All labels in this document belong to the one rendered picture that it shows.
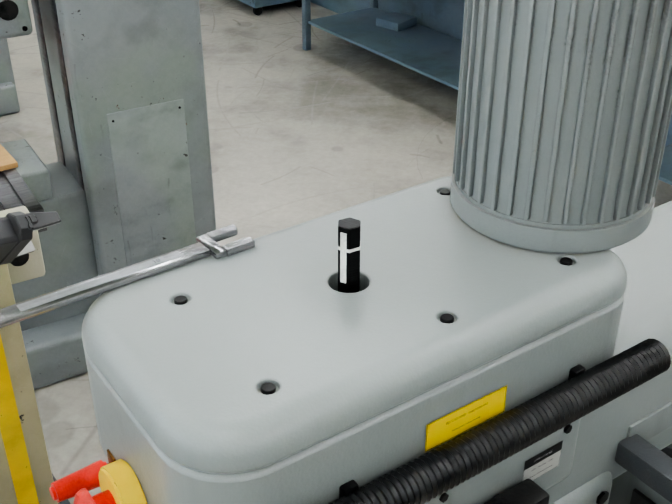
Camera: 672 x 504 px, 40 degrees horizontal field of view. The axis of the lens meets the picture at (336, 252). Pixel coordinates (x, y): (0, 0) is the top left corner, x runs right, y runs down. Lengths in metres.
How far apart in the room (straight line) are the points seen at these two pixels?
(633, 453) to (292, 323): 0.46
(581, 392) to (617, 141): 0.22
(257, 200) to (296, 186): 0.27
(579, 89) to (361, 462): 0.36
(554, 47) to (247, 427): 0.40
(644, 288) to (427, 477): 0.44
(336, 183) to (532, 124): 4.42
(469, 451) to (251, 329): 0.20
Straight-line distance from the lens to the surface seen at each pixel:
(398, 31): 7.08
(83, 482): 0.92
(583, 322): 0.86
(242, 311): 0.78
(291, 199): 5.06
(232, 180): 5.29
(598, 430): 1.03
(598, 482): 1.08
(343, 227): 0.78
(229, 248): 0.86
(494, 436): 0.80
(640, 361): 0.91
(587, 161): 0.84
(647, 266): 1.15
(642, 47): 0.83
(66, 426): 3.66
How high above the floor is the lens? 2.33
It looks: 31 degrees down
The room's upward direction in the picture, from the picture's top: straight up
